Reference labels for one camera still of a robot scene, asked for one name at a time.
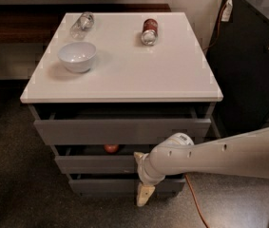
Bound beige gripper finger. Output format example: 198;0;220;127
134;152;144;168
136;182;155;207

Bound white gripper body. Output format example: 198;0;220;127
137;154;165;185

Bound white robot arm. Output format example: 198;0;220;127
134;127;269;207

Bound red apple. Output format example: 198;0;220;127
104;144;119;154

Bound white top drawer cabinet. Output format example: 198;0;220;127
20;11;224;198

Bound grey top drawer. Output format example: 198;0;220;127
33;111;212;146

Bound white bowl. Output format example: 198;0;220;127
57;42;97;73

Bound red soda can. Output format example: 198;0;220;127
141;18;158;46

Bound black cabinet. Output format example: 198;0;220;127
206;0;269;135

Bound white paper tag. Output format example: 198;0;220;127
221;0;233;22

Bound dark wooden bench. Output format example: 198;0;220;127
0;4;171;43

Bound orange cable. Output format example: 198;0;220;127
184;0;269;228

